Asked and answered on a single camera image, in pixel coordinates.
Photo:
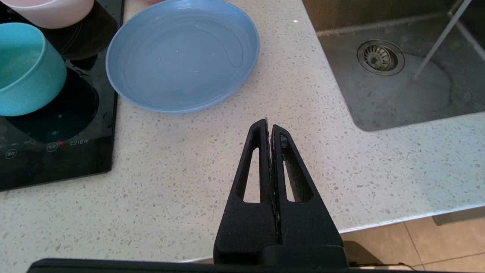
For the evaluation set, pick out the teal bowl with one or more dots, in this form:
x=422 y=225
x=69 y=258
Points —
x=30 y=72

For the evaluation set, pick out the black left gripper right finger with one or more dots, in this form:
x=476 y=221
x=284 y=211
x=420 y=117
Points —
x=307 y=235

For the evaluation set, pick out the blue plate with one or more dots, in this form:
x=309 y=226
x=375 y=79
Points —
x=182 y=57

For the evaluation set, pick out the round metal drain strainer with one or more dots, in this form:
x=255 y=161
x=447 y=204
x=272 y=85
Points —
x=380 y=57

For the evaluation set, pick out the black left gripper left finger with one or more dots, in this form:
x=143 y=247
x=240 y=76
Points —
x=246 y=231

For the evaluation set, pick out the stainless steel sink basin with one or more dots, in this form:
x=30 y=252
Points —
x=398 y=94

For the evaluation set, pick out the salmon pink plate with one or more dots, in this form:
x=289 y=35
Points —
x=153 y=1

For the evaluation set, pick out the black induction cooktop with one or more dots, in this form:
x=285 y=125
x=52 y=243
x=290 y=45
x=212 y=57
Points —
x=75 y=144

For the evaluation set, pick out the light pink bowl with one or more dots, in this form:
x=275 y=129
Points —
x=53 y=13

